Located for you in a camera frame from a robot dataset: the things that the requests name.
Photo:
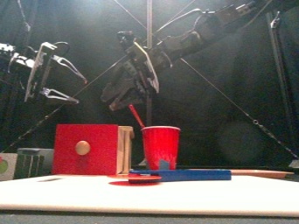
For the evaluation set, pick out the white cutting board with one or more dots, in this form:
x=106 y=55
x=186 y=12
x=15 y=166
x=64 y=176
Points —
x=155 y=197

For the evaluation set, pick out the vertical metal frame pole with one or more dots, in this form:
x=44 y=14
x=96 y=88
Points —
x=150 y=17

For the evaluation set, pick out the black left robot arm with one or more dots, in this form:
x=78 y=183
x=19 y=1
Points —
x=11 y=59

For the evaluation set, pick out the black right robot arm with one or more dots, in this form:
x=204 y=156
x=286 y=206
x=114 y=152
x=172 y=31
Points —
x=222 y=20

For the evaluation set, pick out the red straw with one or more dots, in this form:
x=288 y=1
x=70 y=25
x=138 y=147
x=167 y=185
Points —
x=136 y=116

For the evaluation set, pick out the white card with green print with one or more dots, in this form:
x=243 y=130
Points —
x=7 y=166

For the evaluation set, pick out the red toy disc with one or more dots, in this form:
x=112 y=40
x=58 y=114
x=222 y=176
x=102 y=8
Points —
x=144 y=178

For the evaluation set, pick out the dark metal frame post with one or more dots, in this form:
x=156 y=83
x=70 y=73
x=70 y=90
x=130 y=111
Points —
x=282 y=75

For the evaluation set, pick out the red drawer with wooden knob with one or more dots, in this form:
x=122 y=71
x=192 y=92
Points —
x=91 y=148

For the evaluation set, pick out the wooden plate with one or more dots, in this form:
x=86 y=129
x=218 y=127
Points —
x=264 y=173

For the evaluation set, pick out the red plastic cup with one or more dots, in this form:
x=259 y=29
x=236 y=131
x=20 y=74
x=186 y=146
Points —
x=160 y=145

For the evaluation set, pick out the blue toy block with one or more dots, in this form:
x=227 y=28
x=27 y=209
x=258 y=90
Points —
x=194 y=175

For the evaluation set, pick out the green striped box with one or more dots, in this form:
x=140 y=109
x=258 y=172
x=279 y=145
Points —
x=32 y=163

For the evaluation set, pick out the wooden drawer cabinet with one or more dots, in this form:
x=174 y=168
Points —
x=126 y=150

